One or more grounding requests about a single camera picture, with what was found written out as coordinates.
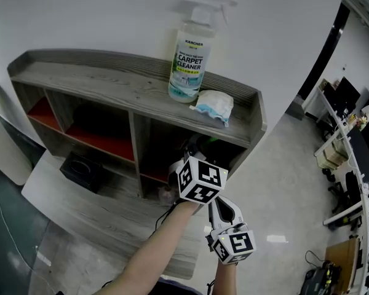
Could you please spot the white blue cloth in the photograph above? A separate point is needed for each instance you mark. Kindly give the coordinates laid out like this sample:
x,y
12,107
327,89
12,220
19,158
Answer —
x,y
216,104

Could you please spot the long white office desk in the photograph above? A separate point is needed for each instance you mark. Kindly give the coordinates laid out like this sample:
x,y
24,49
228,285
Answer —
x,y
367,214

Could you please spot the grey wooden shelf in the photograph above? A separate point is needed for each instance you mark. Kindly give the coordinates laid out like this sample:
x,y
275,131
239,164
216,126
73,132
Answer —
x,y
117,88

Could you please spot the person's left forearm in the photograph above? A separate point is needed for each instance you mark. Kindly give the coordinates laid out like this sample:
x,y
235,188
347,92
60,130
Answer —
x,y
160,250

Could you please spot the brown cardboard box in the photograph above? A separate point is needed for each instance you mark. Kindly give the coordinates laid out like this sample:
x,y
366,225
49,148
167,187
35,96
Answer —
x,y
344,260

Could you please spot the black office chair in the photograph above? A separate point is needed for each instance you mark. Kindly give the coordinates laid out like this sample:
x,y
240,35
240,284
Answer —
x,y
350,192

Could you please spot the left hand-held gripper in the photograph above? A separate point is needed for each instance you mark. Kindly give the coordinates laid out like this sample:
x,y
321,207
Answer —
x,y
203,180

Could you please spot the person's right forearm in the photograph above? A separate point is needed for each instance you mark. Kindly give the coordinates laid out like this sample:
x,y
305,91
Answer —
x,y
226,278

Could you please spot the black tissue box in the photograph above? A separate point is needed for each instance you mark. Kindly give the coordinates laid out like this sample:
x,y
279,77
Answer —
x,y
80,171

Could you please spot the black floor device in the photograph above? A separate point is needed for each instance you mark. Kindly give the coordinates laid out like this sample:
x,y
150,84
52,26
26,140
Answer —
x,y
321,280

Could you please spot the clear spray bottle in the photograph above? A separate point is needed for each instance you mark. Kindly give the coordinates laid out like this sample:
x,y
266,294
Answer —
x,y
187,72

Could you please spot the black computer monitor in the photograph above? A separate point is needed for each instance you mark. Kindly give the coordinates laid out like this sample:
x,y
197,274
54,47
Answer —
x,y
347,94
361,152

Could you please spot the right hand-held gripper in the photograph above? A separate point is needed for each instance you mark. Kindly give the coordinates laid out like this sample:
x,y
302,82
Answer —
x,y
236,244

